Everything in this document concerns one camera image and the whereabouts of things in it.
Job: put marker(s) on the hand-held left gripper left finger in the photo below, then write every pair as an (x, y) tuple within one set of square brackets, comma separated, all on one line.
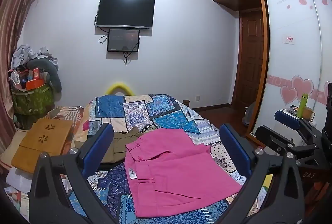
[(99, 147)]

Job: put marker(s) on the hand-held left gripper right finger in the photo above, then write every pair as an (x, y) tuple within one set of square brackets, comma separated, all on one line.
[(234, 148)]

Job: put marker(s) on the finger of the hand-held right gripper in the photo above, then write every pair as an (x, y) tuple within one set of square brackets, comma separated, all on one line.
[(269, 137), (286, 118)]

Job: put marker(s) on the pink pants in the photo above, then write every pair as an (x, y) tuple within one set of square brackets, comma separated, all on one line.
[(179, 172)]

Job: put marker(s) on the black pants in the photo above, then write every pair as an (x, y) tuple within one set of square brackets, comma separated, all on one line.
[(111, 165)]

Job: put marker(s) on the olive green pants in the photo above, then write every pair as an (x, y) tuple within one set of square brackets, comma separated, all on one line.
[(122, 143)]

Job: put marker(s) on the brown mug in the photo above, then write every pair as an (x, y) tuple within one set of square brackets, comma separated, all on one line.
[(308, 113)]

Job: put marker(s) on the green bottle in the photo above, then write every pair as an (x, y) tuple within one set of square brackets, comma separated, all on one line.
[(302, 107)]

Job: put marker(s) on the grey bag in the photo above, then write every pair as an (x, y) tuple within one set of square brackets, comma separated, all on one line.
[(248, 116)]

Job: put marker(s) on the yellow cloth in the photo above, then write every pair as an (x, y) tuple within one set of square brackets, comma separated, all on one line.
[(267, 180)]

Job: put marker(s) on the striped orange blanket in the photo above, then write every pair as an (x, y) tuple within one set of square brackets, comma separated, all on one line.
[(67, 112)]

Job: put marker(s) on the wooden lap desk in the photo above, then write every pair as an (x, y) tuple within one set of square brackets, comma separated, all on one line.
[(44, 143)]

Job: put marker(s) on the blue patchwork blanket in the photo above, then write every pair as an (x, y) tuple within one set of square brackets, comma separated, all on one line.
[(145, 112)]

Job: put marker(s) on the yellow curved tube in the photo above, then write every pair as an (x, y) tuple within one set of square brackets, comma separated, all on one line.
[(110, 87)]

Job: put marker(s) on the dark wooden bedpost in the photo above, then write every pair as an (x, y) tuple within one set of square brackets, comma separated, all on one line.
[(186, 103)]

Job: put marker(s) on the brown wooden door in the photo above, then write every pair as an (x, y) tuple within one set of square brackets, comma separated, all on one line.
[(250, 57)]

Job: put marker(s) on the green patterned bag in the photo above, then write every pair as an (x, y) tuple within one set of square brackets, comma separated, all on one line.
[(31, 100)]

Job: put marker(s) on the white cloth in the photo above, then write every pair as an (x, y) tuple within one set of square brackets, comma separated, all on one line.
[(18, 177)]

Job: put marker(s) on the orange box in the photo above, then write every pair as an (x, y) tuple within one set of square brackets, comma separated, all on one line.
[(35, 84)]

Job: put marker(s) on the magazine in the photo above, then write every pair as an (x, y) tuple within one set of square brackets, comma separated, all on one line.
[(16, 200)]

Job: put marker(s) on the pile of grey clothes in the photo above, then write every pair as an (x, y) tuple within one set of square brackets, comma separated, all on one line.
[(24, 54)]

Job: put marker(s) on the brown striped curtain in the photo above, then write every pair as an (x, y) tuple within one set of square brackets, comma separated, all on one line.
[(13, 31)]

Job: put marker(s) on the white wall socket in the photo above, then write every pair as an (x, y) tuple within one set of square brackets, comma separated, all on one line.
[(197, 97)]

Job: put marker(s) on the small wall-mounted monitor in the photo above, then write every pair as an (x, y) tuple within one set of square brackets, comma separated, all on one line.
[(123, 40)]

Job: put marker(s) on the wall-mounted black television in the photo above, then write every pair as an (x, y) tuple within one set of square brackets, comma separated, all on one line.
[(125, 12)]

